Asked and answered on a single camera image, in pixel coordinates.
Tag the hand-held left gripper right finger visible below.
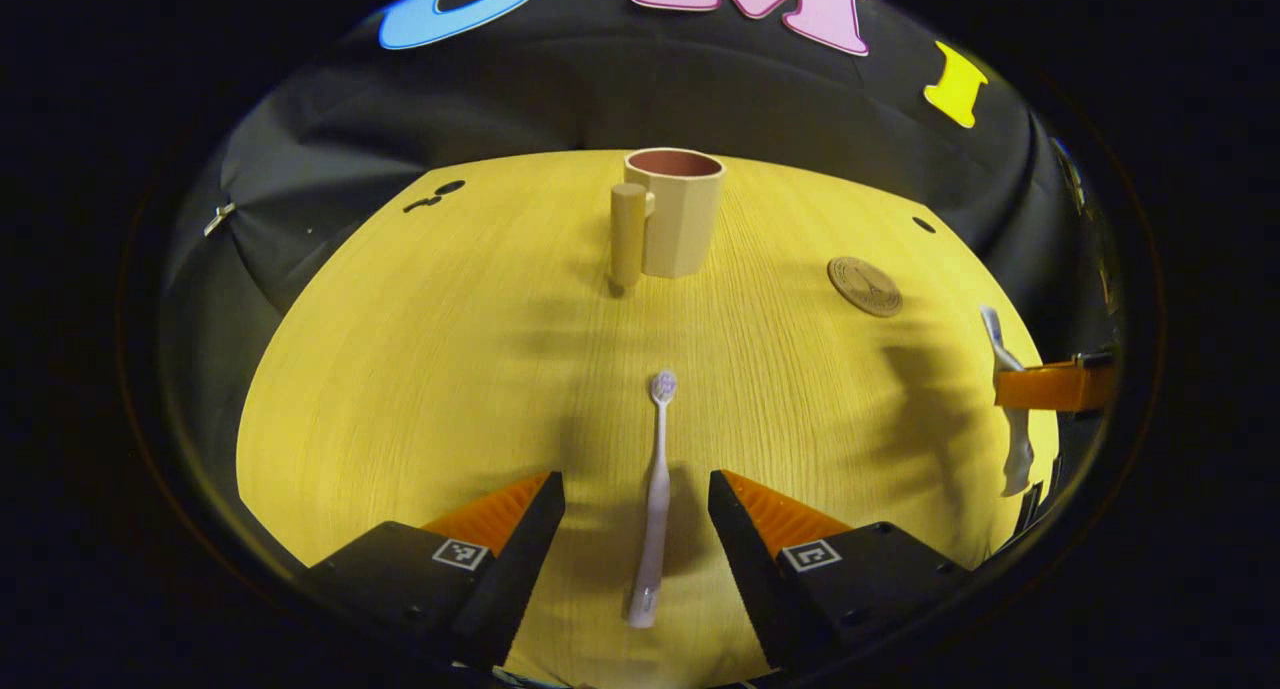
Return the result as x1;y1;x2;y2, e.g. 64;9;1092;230
708;469;973;672

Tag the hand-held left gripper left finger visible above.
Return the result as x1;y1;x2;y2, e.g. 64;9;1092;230
300;471;566;670

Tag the white toothpaste tube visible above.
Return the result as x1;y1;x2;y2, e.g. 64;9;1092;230
979;305;1037;498

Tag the white toothbrush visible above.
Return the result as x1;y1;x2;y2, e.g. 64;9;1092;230
627;370;679;630

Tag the round cork coaster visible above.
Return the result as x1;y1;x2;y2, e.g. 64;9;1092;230
827;257;904;318

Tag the beige cup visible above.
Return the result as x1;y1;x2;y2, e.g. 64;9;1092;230
610;148;726;290

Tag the black backdrop cloth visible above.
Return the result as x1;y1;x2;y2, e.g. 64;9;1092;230
160;0;1121;590

